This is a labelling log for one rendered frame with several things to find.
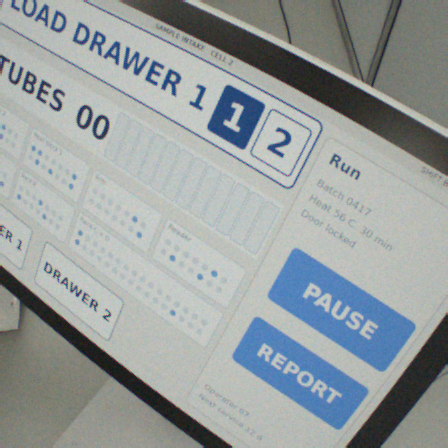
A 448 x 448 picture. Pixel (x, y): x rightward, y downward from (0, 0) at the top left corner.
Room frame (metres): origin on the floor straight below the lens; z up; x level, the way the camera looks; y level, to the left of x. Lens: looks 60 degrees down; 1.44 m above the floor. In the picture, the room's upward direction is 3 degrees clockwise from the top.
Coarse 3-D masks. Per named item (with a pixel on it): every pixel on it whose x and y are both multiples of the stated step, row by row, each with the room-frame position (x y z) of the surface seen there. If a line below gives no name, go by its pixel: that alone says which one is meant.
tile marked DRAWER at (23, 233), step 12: (0, 204) 0.26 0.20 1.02; (0, 216) 0.25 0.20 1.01; (12, 216) 0.24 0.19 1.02; (0, 228) 0.24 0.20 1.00; (12, 228) 0.24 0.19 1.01; (24, 228) 0.23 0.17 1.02; (0, 240) 0.23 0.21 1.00; (12, 240) 0.23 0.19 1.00; (24, 240) 0.23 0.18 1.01; (0, 252) 0.22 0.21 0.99; (12, 252) 0.22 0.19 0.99; (24, 252) 0.22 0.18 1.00
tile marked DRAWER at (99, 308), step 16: (48, 256) 0.21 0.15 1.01; (64, 256) 0.21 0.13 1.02; (48, 272) 0.20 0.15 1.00; (64, 272) 0.20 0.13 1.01; (80, 272) 0.19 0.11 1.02; (48, 288) 0.19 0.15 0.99; (64, 288) 0.19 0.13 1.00; (80, 288) 0.18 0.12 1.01; (96, 288) 0.18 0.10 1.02; (64, 304) 0.18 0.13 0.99; (80, 304) 0.17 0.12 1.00; (96, 304) 0.17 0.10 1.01; (112, 304) 0.17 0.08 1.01; (80, 320) 0.16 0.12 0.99; (96, 320) 0.16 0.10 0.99; (112, 320) 0.16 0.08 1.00
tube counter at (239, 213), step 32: (96, 96) 0.29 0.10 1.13; (96, 128) 0.28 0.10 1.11; (128, 128) 0.27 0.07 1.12; (128, 160) 0.25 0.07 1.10; (160, 160) 0.24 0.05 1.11; (192, 160) 0.24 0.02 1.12; (160, 192) 0.23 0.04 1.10; (192, 192) 0.22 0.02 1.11; (224, 192) 0.22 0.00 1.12; (256, 192) 0.21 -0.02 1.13; (224, 224) 0.20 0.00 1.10; (256, 224) 0.20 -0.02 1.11; (256, 256) 0.18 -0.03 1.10
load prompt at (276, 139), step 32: (32, 0) 0.37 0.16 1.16; (64, 0) 0.36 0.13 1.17; (32, 32) 0.35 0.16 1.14; (64, 32) 0.34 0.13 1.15; (96, 32) 0.33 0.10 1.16; (128, 32) 0.32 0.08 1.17; (96, 64) 0.31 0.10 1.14; (128, 64) 0.30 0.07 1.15; (160, 64) 0.29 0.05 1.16; (192, 64) 0.29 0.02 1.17; (128, 96) 0.28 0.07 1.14; (160, 96) 0.28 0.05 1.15; (192, 96) 0.27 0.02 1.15; (224, 96) 0.26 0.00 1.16; (256, 96) 0.26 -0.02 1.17; (192, 128) 0.25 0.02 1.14; (224, 128) 0.25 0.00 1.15; (256, 128) 0.24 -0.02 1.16; (288, 128) 0.24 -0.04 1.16; (320, 128) 0.23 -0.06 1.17; (256, 160) 0.23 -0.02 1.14; (288, 160) 0.22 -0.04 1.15
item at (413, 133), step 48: (144, 0) 0.33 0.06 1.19; (192, 0) 0.34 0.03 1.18; (240, 48) 0.29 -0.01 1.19; (288, 48) 0.28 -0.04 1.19; (336, 96) 0.25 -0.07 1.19; (384, 96) 0.25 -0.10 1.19; (432, 144) 0.21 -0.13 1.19; (432, 336) 0.12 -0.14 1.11; (144, 384) 0.11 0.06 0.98; (192, 432) 0.08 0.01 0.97; (384, 432) 0.07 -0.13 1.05
